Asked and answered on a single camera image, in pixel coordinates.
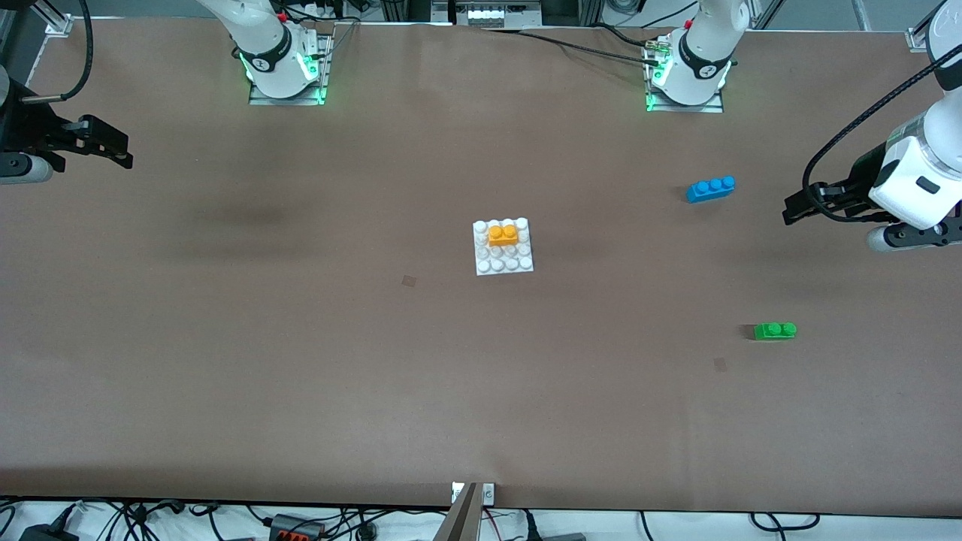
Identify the metal table edge bracket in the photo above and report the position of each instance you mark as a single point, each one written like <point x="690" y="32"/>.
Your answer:
<point x="488" y="493"/>

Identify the blue toy block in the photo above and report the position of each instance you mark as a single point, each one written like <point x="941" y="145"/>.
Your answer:
<point x="710" y="189"/>

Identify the brown wooden beam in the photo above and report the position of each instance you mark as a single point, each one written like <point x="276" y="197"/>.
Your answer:
<point x="460" y="518"/>

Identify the white power strip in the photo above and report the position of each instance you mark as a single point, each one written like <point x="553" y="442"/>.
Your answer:
<point x="496" y="13"/>

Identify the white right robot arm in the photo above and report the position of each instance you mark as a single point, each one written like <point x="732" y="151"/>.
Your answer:
<point x="263" y="45"/>

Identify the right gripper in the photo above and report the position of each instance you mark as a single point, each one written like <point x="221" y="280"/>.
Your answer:
<point x="24" y="128"/>

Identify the yellow toy block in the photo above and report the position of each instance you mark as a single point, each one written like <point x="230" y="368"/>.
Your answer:
<point x="503" y="236"/>

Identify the black floor plug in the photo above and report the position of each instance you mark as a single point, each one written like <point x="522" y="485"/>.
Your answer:
<point x="552" y="535"/>

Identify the black red power adapter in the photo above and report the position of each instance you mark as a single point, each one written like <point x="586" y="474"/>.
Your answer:
<point x="297" y="528"/>

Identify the metal table corner bracket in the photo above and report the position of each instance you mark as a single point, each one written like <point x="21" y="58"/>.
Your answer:
<point x="917" y="40"/>
<point x="60" y="24"/>

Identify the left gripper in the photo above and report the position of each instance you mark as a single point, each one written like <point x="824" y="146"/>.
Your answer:
<point x="859" y="179"/>

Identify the green toy block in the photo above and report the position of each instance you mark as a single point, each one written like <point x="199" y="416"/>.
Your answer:
<point x="775" y="331"/>

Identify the black power brick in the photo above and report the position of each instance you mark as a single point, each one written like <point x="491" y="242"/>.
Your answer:
<point x="46" y="532"/>

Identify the white studded base plate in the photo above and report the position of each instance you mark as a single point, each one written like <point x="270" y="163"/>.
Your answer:
<point x="503" y="261"/>

